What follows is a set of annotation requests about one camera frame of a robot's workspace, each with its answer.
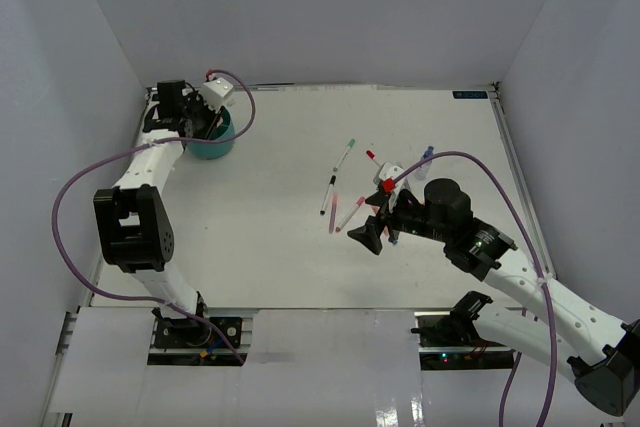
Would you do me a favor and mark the teal round organizer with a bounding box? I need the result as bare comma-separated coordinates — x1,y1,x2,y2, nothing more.
186,107,236,160

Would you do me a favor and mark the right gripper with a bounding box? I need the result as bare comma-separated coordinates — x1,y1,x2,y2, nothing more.
347,188,450,255

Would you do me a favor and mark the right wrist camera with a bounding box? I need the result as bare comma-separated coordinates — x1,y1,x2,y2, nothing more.
373,162,411,211

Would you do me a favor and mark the black capped marker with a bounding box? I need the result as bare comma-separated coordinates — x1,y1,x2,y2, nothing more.
319,173,337,216

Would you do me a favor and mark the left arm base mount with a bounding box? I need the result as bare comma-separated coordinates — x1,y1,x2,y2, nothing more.
147,308,240,367

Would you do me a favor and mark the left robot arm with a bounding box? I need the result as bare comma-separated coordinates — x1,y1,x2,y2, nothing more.
93,77,234,346

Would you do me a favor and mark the red capped marker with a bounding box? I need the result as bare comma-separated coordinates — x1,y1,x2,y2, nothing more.
366,150,383,168

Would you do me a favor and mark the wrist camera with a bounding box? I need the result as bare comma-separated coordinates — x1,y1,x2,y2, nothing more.
199,77,234,111
373,162,411,211

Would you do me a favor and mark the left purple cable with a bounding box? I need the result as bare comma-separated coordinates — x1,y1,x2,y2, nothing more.
53,68,258,364

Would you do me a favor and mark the blue spray bottle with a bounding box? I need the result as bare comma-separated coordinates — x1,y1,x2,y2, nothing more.
414,146,434,181

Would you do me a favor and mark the pink capped marker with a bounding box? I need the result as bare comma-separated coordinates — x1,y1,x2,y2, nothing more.
335,196,365,232

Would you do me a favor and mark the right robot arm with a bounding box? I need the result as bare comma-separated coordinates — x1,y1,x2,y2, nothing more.
348,179,639,417

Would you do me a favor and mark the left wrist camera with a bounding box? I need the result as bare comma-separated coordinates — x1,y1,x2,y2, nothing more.
199,77,234,111

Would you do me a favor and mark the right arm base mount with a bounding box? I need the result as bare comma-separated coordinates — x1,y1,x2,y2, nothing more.
411,291,514,371

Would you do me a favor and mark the green capped marker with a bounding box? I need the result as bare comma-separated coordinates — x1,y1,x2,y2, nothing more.
332,138,356,173

